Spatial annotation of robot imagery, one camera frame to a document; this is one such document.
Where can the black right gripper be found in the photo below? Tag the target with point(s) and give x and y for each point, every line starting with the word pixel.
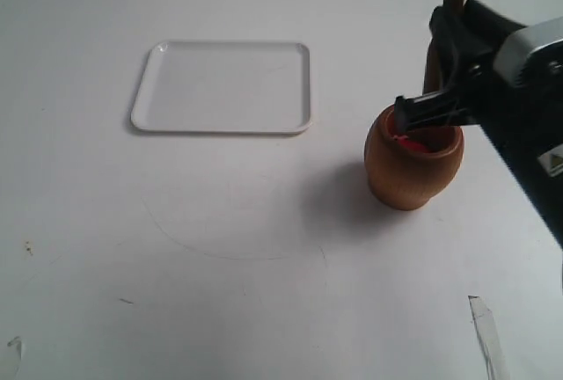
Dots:
pixel 507 78

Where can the brown wooden pestle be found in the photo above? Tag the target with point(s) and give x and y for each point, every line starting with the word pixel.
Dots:
pixel 448 6

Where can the red object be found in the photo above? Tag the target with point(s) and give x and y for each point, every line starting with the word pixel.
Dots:
pixel 409 143

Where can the brown wooden mortar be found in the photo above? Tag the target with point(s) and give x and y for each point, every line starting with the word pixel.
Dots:
pixel 407 180

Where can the white rectangular plastic tray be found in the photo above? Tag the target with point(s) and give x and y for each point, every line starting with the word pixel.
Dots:
pixel 225 88

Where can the clear tape strip right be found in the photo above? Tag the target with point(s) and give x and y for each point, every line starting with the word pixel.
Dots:
pixel 488 338

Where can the clear tape strip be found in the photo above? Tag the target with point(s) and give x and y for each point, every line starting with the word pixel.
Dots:
pixel 488 338
pixel 11 358

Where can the clear tape strip left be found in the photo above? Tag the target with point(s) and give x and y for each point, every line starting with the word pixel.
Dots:
pixel 11 358

